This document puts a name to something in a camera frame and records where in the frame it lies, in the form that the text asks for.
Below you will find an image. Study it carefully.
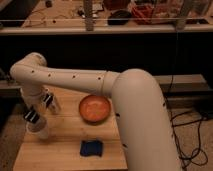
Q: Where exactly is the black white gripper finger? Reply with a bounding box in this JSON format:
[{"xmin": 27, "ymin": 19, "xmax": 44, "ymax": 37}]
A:
[
  {"xmin": 23, "ymin": 109, "xmax": 39, "ymax": 123},
  {"xmin": 43, "ymin": 94, "xmax": 53, "ymax": 108}
]

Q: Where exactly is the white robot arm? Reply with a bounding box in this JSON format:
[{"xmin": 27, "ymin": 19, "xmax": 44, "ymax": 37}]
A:
[{"xmin": 10, "ymin": 52, "xmax": 183, "ymax": 171}]

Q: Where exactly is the white ceramic cup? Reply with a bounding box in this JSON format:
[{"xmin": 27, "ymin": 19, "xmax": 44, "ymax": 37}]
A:
[{"xmin": 26, "ymin": 117, "xmax": 49, "ymax": 139}]

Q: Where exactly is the clear glass jar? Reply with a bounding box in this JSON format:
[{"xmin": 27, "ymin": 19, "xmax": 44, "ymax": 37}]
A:
[{"xmin": 46, "ymin": 89, "xmax": 61, "ymax": 114}]

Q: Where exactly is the orange round plate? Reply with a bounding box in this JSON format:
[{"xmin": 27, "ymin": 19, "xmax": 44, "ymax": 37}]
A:
[{"xmin": 79, "ymin": 95, "xmax": 111, "ymax": 123}]

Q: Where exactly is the black round object on bench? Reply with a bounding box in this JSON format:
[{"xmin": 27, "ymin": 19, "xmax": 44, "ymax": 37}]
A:
[{"xmin": 107, "ymin": 10, "xmax": 131, "ymax": 25}]

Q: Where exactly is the orange red tool on bench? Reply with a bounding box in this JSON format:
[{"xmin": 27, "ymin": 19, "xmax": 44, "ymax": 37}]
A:
[{"xmin": 131, "ymin": 5, "xmax": 153, "ymax": 24}]

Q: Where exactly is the metal vertical post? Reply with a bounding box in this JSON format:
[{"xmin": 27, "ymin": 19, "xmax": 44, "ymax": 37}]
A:
[{"xmin": 83, "ymin": 0, "xmax": 94, "ymax": 31}]

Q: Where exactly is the grey metal post right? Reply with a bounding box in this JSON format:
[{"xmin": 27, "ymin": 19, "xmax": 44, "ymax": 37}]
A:
[{"xmin": 175, "ymin": 0, "xmax": 194, "ymax": 31}]

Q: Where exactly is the black cable on floor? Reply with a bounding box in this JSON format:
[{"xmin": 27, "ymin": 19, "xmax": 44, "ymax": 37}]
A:
[{"xmin": 165, "ymin": 33, "xmax": 209, "ymax": 169}]

